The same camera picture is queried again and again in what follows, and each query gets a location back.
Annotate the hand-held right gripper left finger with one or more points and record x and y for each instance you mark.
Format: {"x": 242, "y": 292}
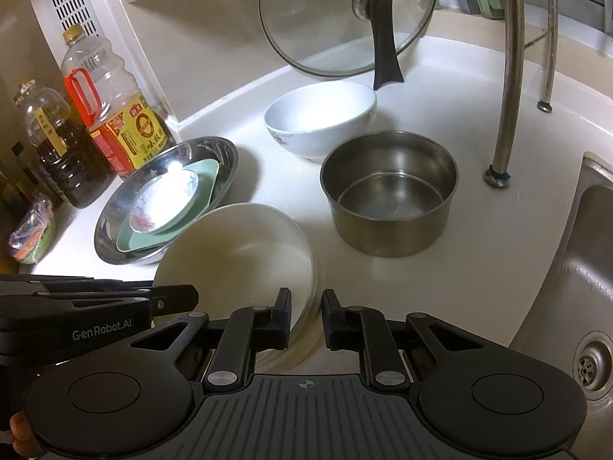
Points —
{"x": 283, "y": 321}

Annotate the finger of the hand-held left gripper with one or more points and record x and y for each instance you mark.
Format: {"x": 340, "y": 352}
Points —
{"x": 177, "y": 297}
{"x": 57, "y": 285}

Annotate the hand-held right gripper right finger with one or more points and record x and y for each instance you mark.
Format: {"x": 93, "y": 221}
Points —
{"x": 331, "y": 323}

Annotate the cream plastic bowl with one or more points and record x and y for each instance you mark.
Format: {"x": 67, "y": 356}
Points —
{"x": 313, "y": 297}
{"x": 239, "y": 249}

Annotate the small white flowered saucer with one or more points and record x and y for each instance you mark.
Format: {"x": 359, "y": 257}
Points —
{"x": 163, "y": 201}

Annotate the green square plate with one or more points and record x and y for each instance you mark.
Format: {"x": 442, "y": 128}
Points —
{"x": 203, "y": 187}

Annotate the small steel pot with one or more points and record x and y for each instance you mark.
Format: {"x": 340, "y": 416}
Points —
{"x": 388, "y": 211}

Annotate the large steel basin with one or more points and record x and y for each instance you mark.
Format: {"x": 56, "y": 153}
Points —
{"x": 210, "y": 153}

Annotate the bagged stack of colourful plates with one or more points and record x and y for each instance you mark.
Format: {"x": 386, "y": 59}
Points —
{"x": 31, "y": 235}

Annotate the person's left hand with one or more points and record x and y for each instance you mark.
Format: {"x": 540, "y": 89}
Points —
{"x": 20, "y": 431}

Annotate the large dark oil bottle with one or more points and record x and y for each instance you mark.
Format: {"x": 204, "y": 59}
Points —
{"x": 67, "y": 163}

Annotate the black-capped bottle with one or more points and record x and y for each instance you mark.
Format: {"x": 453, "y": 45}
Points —
{"x": 19, "y": 167}

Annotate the white ceramic flowered bowl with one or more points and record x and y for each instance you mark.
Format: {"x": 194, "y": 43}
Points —
{"x": 316, "y": 115}

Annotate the steel sink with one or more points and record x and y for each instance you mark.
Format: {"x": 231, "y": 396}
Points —
{"x": 579, "y": 297}

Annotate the metal rack legs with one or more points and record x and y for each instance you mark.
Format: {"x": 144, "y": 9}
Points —
{"x": 510, "y": 81}

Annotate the white wall vent grille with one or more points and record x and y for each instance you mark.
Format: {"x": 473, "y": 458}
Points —
{"x": 72, "y": 0}

